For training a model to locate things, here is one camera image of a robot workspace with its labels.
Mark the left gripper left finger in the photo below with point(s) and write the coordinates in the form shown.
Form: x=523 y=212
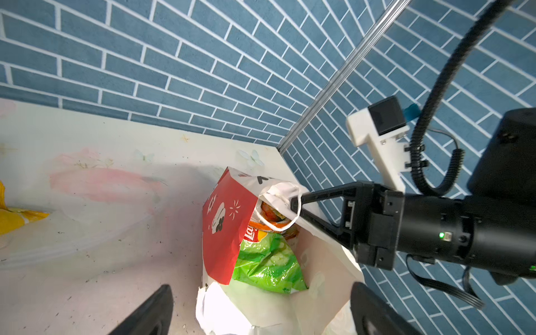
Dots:
x=153 y=316

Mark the orange colourful snack packet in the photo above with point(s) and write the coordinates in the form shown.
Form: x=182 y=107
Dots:
x=257 y=230

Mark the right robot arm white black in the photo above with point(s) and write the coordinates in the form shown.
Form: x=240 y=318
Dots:
x=493 y=228

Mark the green snack packet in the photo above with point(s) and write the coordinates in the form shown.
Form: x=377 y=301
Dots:
x=269 y=264

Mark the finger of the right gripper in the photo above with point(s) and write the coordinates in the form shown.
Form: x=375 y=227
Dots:
x=342 y=191
x=344 y=236

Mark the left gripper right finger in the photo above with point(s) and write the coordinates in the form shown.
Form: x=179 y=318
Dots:
x=371 y=315

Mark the yellow snack packet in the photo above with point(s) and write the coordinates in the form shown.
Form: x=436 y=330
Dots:
x=15 y=218

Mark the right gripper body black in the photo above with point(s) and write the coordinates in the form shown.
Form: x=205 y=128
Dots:
x=375 y=222

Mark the red white paper gift bag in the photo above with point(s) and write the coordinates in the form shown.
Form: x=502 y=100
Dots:
x=227 y=306

